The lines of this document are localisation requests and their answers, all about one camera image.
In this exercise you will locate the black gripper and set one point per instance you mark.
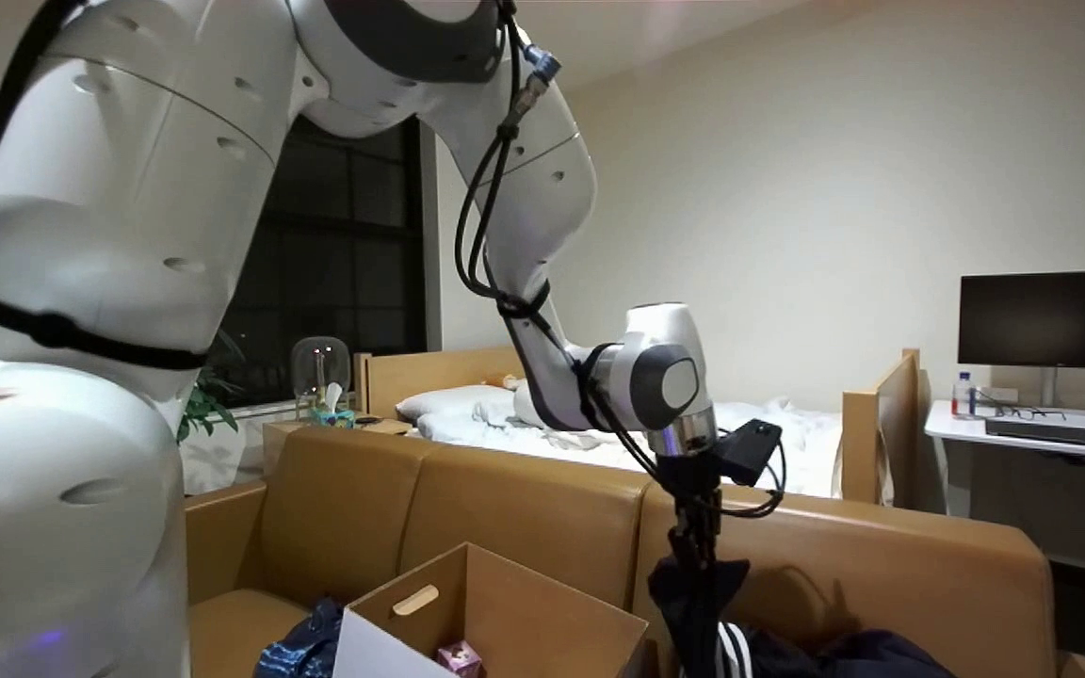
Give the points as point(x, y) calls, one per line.
point(694, 494)

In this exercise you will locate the black pants with white stripes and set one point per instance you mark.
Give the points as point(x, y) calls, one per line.
point(692, 603)

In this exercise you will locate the black hoodie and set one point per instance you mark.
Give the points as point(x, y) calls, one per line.
point(871, 655)

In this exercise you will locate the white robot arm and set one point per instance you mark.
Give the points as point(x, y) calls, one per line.
point(138, 146)

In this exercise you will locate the white cardboard box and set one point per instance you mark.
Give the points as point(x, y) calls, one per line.
point(514, 620)

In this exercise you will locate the tan leather couch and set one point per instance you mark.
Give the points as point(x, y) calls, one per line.
point(339, 514)

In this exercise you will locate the wooden bed with white sheets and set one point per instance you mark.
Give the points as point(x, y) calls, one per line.
point(481, 401)

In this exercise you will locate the water bottle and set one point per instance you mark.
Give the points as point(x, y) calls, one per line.
point(965, 397)

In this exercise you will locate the black keyboard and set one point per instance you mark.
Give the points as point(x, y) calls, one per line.
point(1034, 431)

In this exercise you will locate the black computer monitor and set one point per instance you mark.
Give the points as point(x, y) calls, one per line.
point(1023, 318)

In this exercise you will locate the glass dome jar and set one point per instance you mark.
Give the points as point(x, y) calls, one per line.
point(321, 378)

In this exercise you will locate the white desk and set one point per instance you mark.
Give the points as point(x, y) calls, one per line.
point(1013, 479)

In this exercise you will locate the blue patterned cloth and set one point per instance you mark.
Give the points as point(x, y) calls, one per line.
point(307, 650)

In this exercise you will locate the dark window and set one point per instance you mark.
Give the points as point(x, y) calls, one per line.
point(337, 253)

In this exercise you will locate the green houseplant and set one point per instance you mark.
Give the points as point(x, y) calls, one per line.
point(206, 415)

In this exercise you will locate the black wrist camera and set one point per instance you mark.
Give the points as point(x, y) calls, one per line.
point(746, 450)

